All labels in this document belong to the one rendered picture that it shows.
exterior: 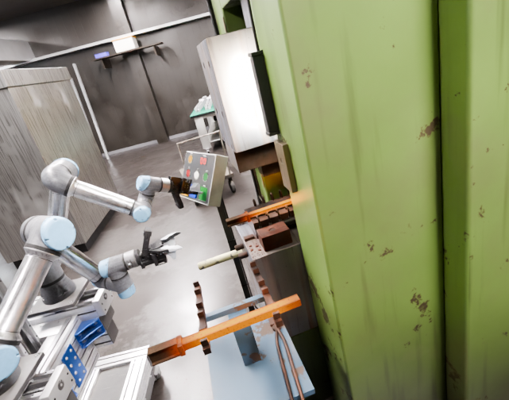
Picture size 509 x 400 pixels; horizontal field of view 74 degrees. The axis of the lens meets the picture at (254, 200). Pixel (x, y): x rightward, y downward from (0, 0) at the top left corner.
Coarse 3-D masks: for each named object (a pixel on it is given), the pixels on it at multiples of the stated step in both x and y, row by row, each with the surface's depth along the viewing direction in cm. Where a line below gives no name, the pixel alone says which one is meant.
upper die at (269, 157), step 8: (264, 144) 134; (272, 144) 135; (232, 152) 137; (240, 152) 133; (248, 152) 133; (256, 152) 134; (264, 152) 135; (272, 152) 136; (232, 160) 145; (240, 160) 134; (248, 160) 134; (256, 160) 135; (264, 160) 136; (272, 160) 137; (240, 168) 135; (248, 168) 136
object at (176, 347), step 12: (288, 300) 98; (252, 312) 97; (264, 312) 96; (228, 324) 95; (240, 324) 95; (252, 324) 96; (180, 336) 94; (192, 336) 94; (204, 336) 93; (216, 336) 94; (156, 348) 92; (168, 348) 92; (180, 348) 91; (156, 360) 93
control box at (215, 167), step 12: (192, 156) 200; (204, 156) 190; (216, 156) 182; (192, 168) 200; (204, 168) 189; (216, 168) 183; (192, 180) 198; (216, 180) 184; (216, 192) 185; (204, 204) 187; (216, 204) 187
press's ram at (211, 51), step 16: (240, 32) 114; (208, 48) 113; (224, 48) 114; (240, 48) 115; (208, 64) 123; (224, 64) 116; (240, 64) 117; (208, 80) 137; (224, 80) 117; (240, 80) 119; (224, 96) 119; (240, 96) 121; (256, 96) 122; (224, 112) 122; (240, 112) 122; (256, 112) 124; (224, 128) 136; (240, 128) 124; (256, 128) 126; (240, 144) 126; (256, 144) 128
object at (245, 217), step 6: (276, 204) 153; (282, 204) 152; (258, 210) 151; (264, 210) 150; (240, 216) 149; (246, 216) 148; (252, 216) 150; (228, 222) 149; (234, 222) 150; (240, 222) 149
